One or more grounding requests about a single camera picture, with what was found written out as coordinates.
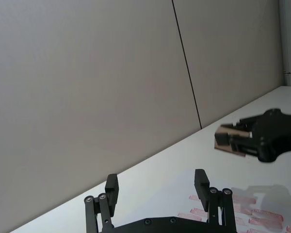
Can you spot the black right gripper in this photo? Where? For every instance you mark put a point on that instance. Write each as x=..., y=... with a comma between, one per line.
x=279, y=133

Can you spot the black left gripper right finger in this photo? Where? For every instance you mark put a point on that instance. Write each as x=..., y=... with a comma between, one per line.
x=201, y=191

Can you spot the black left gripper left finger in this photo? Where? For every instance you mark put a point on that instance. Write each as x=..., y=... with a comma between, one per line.
x=111, y=191

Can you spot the brown card piece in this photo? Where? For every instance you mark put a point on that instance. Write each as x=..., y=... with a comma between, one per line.
x=223, y=128

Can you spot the small metal fitting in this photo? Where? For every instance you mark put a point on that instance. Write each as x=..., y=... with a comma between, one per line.
x=287, y=72

